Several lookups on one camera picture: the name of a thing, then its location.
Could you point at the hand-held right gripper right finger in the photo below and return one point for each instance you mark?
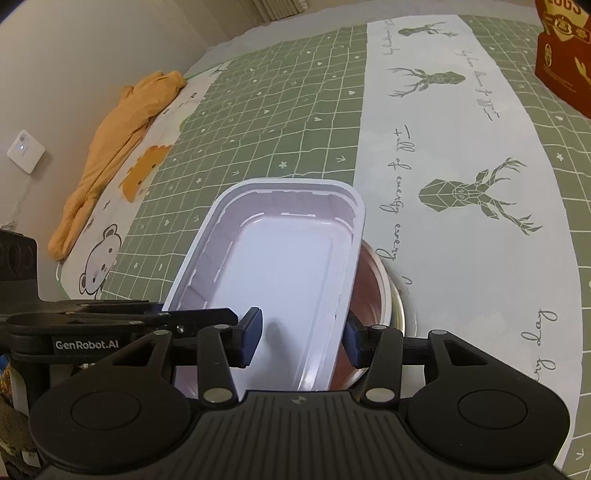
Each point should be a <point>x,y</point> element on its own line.
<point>352,344</point>

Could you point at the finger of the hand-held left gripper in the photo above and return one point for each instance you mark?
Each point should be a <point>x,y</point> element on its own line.
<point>203,318</point>
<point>111,309</point>

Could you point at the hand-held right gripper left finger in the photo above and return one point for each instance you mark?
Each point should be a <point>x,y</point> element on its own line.
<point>251,337</point>

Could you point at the stainless steel bowl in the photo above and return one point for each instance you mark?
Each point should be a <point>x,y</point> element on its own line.
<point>374,286</point>

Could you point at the rectangular red and white tray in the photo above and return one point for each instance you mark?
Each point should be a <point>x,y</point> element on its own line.
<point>277,258</point>

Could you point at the patterned cloth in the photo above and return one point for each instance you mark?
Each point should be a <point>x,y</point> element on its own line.
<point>14,415</point>

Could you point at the orange cloth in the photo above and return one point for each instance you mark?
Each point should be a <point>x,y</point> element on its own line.
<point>115,134</point>

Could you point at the green checked bed sheet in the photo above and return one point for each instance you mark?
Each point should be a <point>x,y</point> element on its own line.
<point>286,115</point>

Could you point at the white curtain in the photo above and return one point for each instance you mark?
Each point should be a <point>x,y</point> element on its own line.
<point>281,9</point>

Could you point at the red snack bag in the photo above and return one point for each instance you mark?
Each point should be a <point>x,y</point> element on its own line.
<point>563,60</point>

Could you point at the white wall device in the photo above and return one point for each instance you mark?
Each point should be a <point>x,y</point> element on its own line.
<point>25,151</point>

